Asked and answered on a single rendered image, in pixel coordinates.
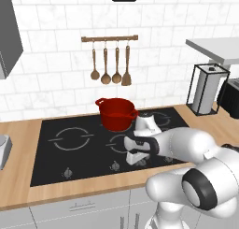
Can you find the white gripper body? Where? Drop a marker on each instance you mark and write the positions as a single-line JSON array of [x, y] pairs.
[[134, 158]]

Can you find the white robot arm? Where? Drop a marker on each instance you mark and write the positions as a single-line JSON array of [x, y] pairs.
[[193, 145]]

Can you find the grey stove knob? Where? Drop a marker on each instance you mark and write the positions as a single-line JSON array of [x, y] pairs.
[[114, 166], [168, 159], [67, 173]]

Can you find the black stove hob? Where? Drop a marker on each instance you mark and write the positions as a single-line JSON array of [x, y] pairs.
[[81, 158]]

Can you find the grey cupboard door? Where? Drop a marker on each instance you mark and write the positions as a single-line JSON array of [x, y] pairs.
[[140, 204], [126, 221]]

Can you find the red cooking pot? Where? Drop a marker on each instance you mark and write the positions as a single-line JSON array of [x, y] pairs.
[[116, 114]]

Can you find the grey drawer front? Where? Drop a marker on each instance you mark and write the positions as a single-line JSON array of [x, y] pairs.
[[15, 218], [93, 214]]

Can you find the wooden spatula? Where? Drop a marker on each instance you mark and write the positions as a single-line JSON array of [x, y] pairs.
[[126, 78]]

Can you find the wooden round ladle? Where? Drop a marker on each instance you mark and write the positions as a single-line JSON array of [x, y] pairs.
[[116, 77], [105, 78]]

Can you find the small wooden spoon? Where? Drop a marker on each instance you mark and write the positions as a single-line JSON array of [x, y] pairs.
[[94, 73]]

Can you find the white paper towel roll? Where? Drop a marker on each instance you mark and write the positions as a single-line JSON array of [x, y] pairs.
[[205, 92]]

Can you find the black countertop appliance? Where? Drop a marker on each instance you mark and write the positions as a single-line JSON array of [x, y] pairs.
[[231, 98]]

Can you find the grey countertop appliance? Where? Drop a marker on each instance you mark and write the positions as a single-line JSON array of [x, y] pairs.
[[3, 151]]

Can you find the wooden utensil rail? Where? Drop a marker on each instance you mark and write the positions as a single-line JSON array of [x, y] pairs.
[[109, 38]]

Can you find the grey wall shelf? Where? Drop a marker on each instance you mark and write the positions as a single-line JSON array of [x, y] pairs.
[[214, 49]]

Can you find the grey wall cupboard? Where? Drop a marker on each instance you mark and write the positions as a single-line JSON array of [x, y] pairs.
[[7, 36]]

